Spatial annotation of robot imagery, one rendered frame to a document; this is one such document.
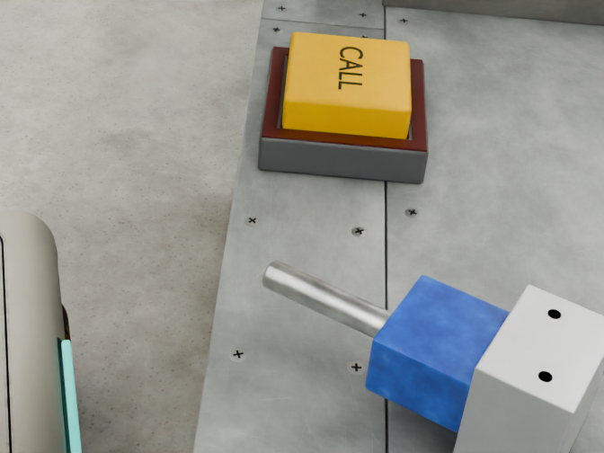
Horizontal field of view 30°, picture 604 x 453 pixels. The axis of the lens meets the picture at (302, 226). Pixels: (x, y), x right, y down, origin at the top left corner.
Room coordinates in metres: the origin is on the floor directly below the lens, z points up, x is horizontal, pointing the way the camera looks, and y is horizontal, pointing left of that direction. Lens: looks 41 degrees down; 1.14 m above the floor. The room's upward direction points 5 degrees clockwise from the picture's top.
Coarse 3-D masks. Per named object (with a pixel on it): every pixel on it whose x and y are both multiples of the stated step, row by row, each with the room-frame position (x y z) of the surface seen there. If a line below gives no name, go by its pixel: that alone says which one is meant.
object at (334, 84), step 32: (288, 64) 0.46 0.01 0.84; (320, 64) 0.46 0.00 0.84; (352, 64) 0.47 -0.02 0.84; (384, 64) 0.47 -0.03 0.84; (288, 96) 0.43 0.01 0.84; (320, 96) 0.44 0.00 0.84; (352, 96) 0.44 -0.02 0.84; (384, 96) 0.44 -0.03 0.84; (288, 128) 0.43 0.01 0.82; (320, 128) 0.43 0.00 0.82; (352, 128) 0.43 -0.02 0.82; (384, 128) 0.43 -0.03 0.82
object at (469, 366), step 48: (288, 288) 0.31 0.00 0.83; (336, 288) 0.31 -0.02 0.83; (432, 288) 0.31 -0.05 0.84; (528, 288) 0.30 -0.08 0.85; (384, 336) 0.28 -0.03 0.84; (432, 336) 0.28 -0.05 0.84; (480, 336) 0.29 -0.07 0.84; (528, 336) 0.28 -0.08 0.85; (576, 336) 0.28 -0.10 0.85; (384, 384) 0.28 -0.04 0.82; (432, 384) 0.27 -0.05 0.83; (480, 384) 0.26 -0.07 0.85; (528, 384) 0.25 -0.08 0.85; (576, 384) 0.26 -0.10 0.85; (480, 432) 0.26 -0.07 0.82; (528, 432) 0.25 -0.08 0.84; (576, 432) 0.27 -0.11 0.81
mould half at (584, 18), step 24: (384, 0) 0.59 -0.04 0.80; (408, 0) 0.59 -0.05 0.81; (432, 0) 0.59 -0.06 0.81; (456, 0) 0.59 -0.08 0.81; (480, 0) 0.59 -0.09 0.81; (504, 0) 0.59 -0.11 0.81; (528, 0) 0.59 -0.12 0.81; (552, 0) 0.59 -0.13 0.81; (576, 0) 0.59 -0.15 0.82; (600, 0) 0.59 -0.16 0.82; (600, 24) 0.59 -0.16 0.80
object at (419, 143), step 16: (288, 48) 0.50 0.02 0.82; (272, 64) 0.48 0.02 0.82; (416, 64) 0.50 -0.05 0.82; (272, 80) 0.47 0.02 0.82; (416, 80) 0.48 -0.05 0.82; (272, 96) 0.46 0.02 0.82; (416, 96) 0.47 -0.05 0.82; (272, 112) 0.44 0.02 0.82; (416, 112) 0.45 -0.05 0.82; (272, 128) 0.43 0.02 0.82; (416, 128) 0.44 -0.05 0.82; (352, 144) 0.42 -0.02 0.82; (368, 144) 0.42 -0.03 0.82; (384, 144) 0.42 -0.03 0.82; (400, 144) 0.43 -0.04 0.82; (416, 144) 0.43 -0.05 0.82
